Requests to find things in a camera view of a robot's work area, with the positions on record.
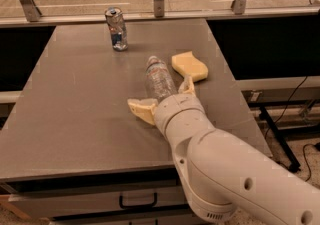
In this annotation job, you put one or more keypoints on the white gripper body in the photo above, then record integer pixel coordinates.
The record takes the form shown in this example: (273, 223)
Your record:
(171, 107)

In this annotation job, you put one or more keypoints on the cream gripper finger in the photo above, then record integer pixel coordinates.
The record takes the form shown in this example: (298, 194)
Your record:
(187, 86)
(143, 109)

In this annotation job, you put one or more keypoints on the clear plastic water bottle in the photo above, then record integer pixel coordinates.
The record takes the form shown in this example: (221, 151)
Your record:
(158, 81)

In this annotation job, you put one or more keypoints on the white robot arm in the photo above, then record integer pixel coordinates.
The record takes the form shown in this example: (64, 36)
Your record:
(220, 172)

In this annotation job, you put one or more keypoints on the yellow sponge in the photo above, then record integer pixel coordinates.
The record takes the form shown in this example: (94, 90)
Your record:
(187, 64)

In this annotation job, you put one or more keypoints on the silver energy drink can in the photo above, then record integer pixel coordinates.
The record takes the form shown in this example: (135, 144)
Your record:
(117, 28)

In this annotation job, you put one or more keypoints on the grey lower drawer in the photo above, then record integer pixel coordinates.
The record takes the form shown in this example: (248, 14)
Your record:
(163, 215)

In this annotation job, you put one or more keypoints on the grey drawer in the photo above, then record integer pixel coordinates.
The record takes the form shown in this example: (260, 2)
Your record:
(50, 205)
(163, 215)

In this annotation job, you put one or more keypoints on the black metal stand leg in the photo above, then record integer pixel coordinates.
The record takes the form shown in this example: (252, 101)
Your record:
(294, 163)

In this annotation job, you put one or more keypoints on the grey upper drawer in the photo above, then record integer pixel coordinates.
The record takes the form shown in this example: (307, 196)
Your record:
(50, 205)

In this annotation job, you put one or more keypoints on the horizontal metal railing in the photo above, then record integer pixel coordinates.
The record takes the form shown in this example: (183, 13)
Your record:
(172, 15)

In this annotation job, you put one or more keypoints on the black drawer handle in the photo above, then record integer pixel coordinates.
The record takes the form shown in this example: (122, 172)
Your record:
(138, 201)

